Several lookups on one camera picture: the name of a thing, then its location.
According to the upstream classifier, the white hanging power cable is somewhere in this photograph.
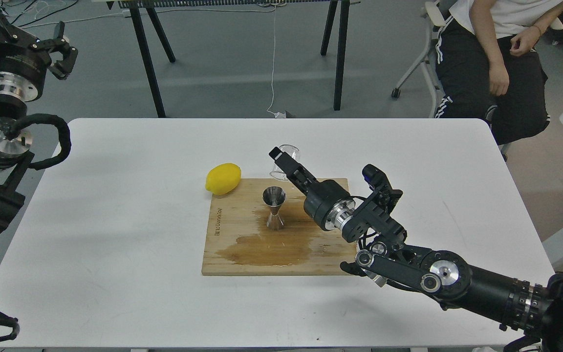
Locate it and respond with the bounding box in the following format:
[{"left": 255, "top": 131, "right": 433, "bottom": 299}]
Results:
[{"left": 267, "top": 4, "right": 287, "bottom": 119}]

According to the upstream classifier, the yellow lemon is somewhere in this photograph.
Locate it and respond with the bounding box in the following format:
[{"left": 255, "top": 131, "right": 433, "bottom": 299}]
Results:
[{"left": 205, "top": 163, "right": 241, "bottom": 196}]

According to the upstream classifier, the wooden cutting board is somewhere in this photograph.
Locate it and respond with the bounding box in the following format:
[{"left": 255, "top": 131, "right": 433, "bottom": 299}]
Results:
[{"left": 202, "top": 178, "right": 357, "bottom": 276}]

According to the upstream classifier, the black-legged background table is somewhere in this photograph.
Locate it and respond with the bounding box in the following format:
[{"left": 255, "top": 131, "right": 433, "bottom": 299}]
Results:
[{"left": 91, "top": 0, "right": 361, "bottom": 119}]

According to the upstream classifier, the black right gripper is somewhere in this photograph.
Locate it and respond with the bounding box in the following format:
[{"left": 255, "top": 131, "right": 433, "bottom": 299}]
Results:
[{"left": 269, "top": 148, "right": 355, "bottom": 230}]

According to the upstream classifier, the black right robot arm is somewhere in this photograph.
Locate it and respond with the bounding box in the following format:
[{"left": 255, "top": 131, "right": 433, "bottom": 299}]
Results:
[{"left": 269, "top": 147, "right": 563, "bottom": 352}]

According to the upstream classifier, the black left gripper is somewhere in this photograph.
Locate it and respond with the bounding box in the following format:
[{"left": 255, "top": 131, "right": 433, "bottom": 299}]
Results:
[{"left": 0, "top": 11, "right": 78, "bottom": 102}]

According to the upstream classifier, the cable bundle on floor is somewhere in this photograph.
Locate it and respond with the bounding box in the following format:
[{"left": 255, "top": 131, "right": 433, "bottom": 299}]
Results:
[{"left": 0, "top": 0, "right": 82, "bottom": 25}]

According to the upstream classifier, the seated person white shirt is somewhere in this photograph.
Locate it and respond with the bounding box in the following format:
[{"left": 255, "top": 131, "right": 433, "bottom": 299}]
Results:
[{"left": 435, "top": 0, "right": 563, "bottom": 145}]

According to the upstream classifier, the white rolling chair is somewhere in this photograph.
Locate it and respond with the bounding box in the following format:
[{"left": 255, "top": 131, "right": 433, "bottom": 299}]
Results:
[{"left": 391, "top": 0, "right": 455, "bottom": 118}]

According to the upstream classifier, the steel double jigger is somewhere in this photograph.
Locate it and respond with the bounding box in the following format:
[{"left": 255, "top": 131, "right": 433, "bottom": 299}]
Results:
[{"left": 263, "top": 186, "right": 286, "bottom": 230}]

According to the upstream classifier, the clear glass cup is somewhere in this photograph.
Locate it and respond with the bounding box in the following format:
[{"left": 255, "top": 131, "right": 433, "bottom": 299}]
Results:
[{"left": 269, "top": 143, "right": 300, "bottom": 182}]

